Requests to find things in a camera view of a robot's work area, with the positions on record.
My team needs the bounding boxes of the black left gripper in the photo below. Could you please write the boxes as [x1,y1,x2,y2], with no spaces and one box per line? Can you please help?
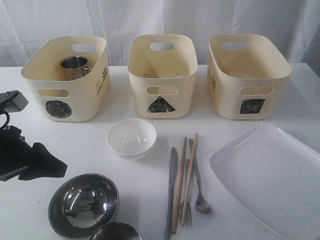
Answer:
[0,126,68,182]

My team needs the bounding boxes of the large steel bowl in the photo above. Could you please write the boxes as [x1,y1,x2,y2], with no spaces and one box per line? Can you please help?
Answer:
[47,173,120,240]

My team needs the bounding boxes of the white plastic bowl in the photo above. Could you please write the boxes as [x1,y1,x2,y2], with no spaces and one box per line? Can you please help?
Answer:
[107,118,157,160]

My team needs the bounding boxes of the small steel cup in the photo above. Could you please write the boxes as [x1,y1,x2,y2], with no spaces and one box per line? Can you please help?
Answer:
[89,221,142,240]

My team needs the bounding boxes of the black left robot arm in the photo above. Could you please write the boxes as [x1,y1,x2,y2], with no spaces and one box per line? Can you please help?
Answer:
[0,109,68,182]

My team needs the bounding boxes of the cream bin circle mark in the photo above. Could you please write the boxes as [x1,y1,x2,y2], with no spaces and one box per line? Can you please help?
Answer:
[21,36,110,122]

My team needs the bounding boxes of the steel mug in bin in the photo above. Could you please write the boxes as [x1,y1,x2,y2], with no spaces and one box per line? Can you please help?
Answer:
[60,56,92,81]

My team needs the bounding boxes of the steel table knife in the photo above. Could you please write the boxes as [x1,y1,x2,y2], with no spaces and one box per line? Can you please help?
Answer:
[164,147,179,240]

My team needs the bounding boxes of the wooden chopstick left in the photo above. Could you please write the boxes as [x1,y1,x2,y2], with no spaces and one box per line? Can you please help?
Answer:
[171,136,188,234]

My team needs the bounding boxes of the wooden chopstick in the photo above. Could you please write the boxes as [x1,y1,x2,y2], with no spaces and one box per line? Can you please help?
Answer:
[181,132,198,226]
[171,136,188,234]

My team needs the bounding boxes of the wooden chopstick right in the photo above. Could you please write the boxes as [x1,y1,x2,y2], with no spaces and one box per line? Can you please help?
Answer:
[181,132,198,226]

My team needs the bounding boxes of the white backdrop curtain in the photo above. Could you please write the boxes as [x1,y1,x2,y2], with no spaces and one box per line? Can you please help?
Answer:
[0,0,320,70]

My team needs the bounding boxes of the steel fork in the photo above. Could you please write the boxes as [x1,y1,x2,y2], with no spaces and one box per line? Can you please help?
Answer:
[178,159,193,228]

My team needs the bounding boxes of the cream bin triangle mark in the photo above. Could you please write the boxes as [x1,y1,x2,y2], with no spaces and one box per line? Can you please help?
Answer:
[127,34,198,119]

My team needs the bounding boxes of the steel spoon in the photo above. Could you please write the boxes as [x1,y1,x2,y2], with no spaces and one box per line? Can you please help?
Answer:
[193,155,212,215]

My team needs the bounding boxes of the cream bin square mark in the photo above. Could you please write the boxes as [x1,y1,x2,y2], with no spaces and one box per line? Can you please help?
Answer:
[207,33,292,120]

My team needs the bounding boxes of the white square plate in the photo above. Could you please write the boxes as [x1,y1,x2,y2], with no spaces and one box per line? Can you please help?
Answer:
[208,123,320,240]

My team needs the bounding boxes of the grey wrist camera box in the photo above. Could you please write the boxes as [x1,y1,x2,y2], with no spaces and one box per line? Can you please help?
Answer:
[0,90,29,113]

